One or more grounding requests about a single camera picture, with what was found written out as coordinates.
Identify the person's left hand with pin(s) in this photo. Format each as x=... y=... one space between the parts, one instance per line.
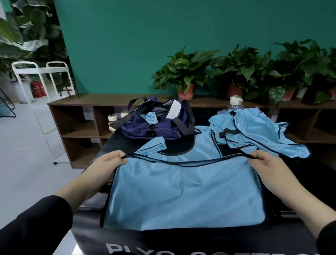
x=105 y=171

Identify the green plant in red pot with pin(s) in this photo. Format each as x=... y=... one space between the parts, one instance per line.
x=325 y=73
x=183 y=68
x=241 y=65

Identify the red bottle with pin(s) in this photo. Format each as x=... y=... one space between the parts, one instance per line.
x=36 y=89

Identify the green plant in white pot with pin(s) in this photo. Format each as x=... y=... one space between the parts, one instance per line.
x=288 y=65

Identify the black leather bench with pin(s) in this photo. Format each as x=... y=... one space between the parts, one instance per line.
x=294 y=173

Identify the teal bucket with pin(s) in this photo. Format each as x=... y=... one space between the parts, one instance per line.
x=5 y=109

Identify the clear bottle silver cap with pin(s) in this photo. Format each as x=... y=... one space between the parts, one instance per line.
x=236 y=101

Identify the light blue vest black trim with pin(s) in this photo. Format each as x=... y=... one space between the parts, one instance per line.
x=149 y=116
x=183 y=194
x=262 y=131

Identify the person's right hand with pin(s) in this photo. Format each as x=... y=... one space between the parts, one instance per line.
x=273 y=173

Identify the wooden shelf cabinet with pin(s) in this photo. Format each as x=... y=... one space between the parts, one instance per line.
x=73 y=126

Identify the small white-lidded jar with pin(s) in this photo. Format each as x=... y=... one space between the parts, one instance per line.
x=112 y=121

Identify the navy blue bag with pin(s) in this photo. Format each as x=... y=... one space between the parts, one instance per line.
x=136 y=129

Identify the person's left forearm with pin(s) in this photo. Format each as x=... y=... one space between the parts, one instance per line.
x=42 y=220

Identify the person's right forearm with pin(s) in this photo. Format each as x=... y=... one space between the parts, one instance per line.
x=315 y=220

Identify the white metal rack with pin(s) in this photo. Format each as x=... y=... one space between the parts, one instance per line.
x=31 y=26

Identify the white wheeled cart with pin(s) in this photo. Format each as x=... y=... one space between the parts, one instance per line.
x=31 y=69

